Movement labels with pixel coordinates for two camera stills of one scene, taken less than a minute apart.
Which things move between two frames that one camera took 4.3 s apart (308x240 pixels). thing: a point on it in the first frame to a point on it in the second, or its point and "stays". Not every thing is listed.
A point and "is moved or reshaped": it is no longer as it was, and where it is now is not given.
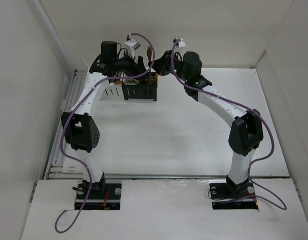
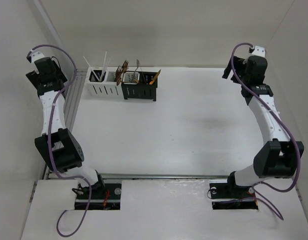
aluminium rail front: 180,176 stays
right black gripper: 162,64 to 239,63
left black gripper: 136,69 to 34,75
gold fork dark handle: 149,55 is moved or reshaped
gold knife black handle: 154,78 stays
